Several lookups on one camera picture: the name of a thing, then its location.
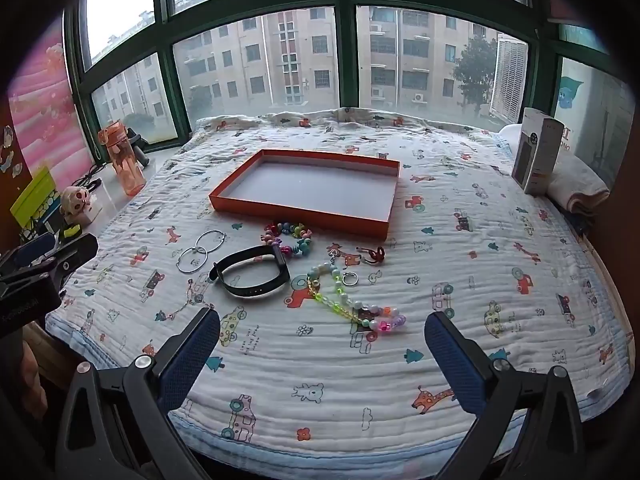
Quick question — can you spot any beige apartment building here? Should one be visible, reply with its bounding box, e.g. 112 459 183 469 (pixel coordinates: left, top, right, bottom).
90 0 501 126

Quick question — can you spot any printed white blanket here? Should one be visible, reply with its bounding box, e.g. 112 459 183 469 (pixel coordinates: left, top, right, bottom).
45 107 633 480

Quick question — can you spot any colourful charm bead bracelet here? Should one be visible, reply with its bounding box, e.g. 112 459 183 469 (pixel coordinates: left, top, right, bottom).
260 221 313 259

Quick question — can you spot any orange water bottle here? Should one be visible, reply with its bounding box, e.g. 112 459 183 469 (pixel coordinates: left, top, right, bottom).
97 120 147 197

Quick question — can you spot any black smart band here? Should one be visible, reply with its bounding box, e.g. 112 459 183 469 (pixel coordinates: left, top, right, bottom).
209 244 291 299

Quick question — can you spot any pastel bead chain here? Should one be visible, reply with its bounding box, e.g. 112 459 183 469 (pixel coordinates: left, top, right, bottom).
305 262 407 333

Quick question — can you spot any orange shallow tray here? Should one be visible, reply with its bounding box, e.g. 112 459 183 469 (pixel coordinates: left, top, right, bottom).
208 148 402 241

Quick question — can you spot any black cable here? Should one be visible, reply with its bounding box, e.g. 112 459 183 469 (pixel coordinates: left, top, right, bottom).
75 160 108 191

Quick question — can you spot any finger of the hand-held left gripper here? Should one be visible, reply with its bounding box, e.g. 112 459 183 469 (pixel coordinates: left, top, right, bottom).
30 233 99 291
0 231 55 273

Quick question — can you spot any white pillow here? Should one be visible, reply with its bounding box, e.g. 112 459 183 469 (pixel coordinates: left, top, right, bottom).
497 122 526 161

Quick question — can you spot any white cardboard box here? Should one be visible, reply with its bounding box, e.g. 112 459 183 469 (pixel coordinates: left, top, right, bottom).
511 107 566 196

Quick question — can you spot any skull figurine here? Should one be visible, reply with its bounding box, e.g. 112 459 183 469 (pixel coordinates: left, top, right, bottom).
60 186 93 221

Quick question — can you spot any blue cartoon sticker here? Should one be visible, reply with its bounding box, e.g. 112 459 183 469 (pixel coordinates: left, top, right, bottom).
556 75 585 110

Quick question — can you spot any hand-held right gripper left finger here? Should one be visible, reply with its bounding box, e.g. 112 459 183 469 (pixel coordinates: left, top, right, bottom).
55 306 222 480

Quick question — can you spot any pink cartoon poster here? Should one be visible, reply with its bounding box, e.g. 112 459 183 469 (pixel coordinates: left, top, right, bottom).
7 25 91 181

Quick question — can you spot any outdoor air conditioner unit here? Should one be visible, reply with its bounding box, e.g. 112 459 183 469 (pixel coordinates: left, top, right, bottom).
489 34 529 125

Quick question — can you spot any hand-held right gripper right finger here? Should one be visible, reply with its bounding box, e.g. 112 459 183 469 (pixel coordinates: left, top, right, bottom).
424 311 586 480

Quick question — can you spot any silver hoop earring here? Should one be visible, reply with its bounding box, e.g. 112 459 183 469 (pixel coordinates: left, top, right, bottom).
197 230 227 256
177 246 208 275

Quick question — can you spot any green yellow box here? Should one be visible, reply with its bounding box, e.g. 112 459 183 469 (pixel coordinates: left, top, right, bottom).
10 166 63 241

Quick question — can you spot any folded beige towel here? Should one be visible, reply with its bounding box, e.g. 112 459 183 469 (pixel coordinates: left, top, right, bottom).
547 152 611 218

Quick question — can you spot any green window frame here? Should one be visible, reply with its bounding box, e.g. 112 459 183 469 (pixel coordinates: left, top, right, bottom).
62 0 616 161

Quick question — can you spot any black handheld tripod grip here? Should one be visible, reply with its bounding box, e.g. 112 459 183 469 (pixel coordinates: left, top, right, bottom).
125 127 151 167

